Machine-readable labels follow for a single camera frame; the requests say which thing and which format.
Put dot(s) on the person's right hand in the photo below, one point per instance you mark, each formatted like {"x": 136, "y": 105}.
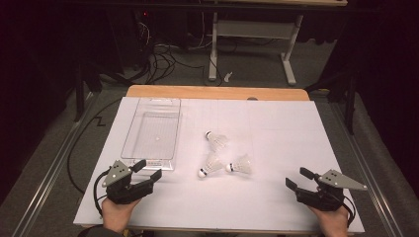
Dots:
{"x": 332, "y": 222}

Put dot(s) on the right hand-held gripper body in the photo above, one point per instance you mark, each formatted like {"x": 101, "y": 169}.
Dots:
{"x": 321, "y": 199}

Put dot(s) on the black metal stand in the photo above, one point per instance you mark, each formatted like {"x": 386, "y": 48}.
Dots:
{"x": 351, "y": 98}
{"x": 79, "y": 92}

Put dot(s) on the grey table grommet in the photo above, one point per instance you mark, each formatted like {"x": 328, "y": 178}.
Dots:
{"x": 252, "y": 98}

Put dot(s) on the person's left hand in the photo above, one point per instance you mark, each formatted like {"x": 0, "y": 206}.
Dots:
{"x": 117, "y": 215}

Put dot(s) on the clear plastic tray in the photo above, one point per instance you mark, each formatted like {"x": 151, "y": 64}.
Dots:
{"x": 154, "y": 125}

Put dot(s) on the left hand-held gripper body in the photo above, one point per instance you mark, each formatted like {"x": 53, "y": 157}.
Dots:
{"x": 126, "y": 192}

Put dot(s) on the metal floor rail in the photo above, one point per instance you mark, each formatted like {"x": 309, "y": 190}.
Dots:
{"x": 372, "y": 191}
{"x": 47, "y": 179}

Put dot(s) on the white desk frame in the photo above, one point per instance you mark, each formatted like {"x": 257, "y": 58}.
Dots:
{"x": 253, "y": 29}

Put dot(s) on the white table cover sheet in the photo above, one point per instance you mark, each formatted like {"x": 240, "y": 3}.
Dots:
{"x": 280, "y": 138}

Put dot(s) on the white shuttlecock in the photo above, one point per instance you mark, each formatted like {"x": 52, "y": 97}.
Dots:
{"x": 210, "y": 164}
{"x": 218, "y": 141}
{"x": 242, "y": 164}

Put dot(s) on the small white floor scrap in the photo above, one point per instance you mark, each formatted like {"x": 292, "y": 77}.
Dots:
{"x": 227, "y": 77}

